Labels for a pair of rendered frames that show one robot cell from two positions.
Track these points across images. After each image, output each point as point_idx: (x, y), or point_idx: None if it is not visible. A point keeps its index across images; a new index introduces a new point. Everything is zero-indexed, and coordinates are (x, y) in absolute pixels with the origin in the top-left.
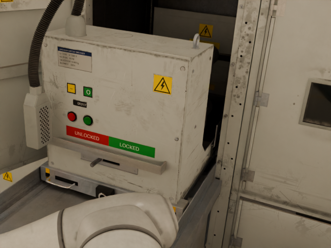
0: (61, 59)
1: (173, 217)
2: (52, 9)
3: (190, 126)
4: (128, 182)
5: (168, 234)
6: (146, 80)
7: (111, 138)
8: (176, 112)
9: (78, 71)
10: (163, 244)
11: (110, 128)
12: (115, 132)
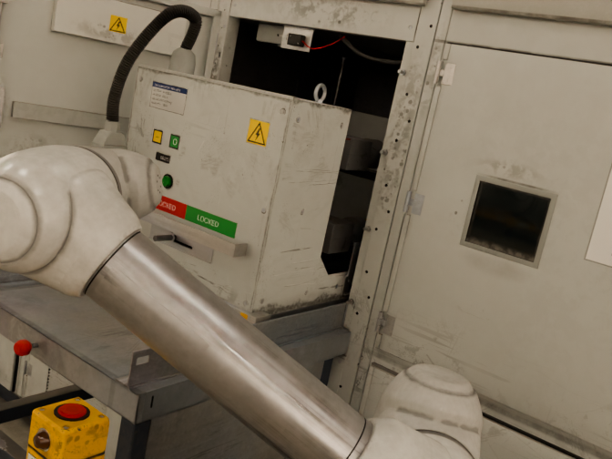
0: (153, 97)
1: (149, 174)
2: (152, 27)
3: (290, 202)
4: (198, 276)
5: (136, 184)
6: (240, 127)
7: (188, 207)
8: (268, 172)
9: (168, 114)
10: (128, 198)
11: (190, 194)
12: (195, 199)
